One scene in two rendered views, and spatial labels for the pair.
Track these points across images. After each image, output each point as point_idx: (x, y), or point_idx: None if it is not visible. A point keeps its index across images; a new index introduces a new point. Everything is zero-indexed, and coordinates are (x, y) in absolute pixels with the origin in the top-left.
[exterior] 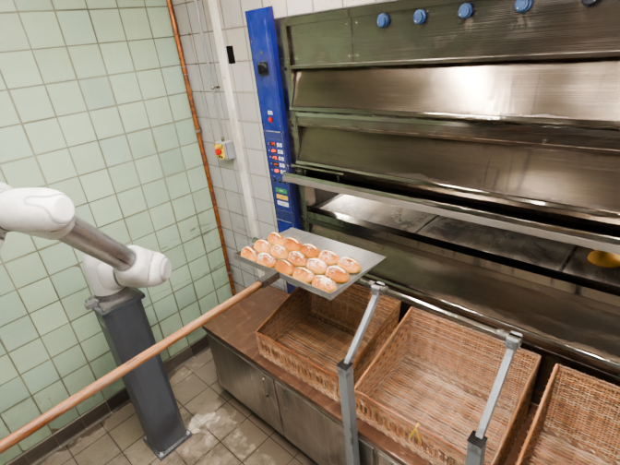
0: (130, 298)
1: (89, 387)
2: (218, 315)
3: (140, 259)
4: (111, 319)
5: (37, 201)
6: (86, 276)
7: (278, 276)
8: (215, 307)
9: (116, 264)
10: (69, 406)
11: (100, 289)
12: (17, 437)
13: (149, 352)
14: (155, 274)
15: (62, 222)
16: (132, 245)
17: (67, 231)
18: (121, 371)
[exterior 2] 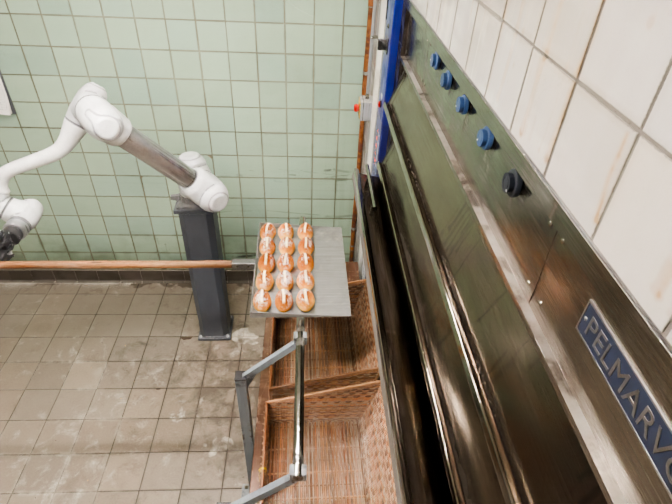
0: (201, 208)
1: (62, 262)
2: (177, 267)
3: (196, 185)
4: (181, 217)
5: (90, 116)
6: None
7: (252, 267)
8: (179, 261)
9: (172, 180)
10: (45, 266)
11: (180, 189)
12: (11, 265)
13: (110, 264)
14: (204, 203)
15: (103, 138)
16: (200, 169)
17: (117, 143)
18: (85, 264)
